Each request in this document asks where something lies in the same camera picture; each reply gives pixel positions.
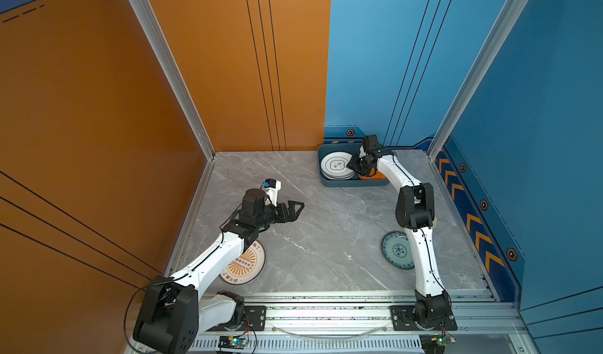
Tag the right circuit board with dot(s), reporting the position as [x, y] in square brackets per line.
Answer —
[436, 344]

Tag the left aluminium corner post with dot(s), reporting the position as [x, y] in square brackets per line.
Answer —
[159, 44]

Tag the aluminium rail frame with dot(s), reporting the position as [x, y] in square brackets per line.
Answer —
[359, 322]

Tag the orange sunburst plate front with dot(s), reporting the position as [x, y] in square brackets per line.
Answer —
[247, 267]

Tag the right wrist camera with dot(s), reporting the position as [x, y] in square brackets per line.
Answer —
[371, 144]

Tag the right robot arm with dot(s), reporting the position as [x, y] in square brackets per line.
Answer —
[415, 213]

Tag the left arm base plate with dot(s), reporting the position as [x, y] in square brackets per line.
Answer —
[253, 316]

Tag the teal patterned plate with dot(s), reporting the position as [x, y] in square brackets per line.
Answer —
[396, 249]

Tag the right aluminium corner post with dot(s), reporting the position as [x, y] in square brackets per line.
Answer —
[496, 37]

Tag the left green circuit board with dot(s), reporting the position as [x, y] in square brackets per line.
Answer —
[233, 344]

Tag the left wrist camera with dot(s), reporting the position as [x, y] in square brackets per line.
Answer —
[271, 188]

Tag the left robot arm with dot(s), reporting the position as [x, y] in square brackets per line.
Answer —
[174, 309]

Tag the teal plastic bin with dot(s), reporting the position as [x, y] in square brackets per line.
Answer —
[355, 181]

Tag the orange plastic plate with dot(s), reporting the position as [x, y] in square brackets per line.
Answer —
[372, 176]

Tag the white plate black emblem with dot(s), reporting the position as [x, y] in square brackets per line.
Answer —
[334, 166]

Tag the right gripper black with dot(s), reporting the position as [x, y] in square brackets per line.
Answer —
[352, 165]

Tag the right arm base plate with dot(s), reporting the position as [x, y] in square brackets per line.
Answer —
[407, 317]

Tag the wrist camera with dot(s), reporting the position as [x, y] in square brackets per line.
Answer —
[271, 188]
[371, 144]

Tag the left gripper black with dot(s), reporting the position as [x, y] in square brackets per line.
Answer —
[292, 216]

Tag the aluminium corner post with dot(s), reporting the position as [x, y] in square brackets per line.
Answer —
[496, 37]
[159, 44]

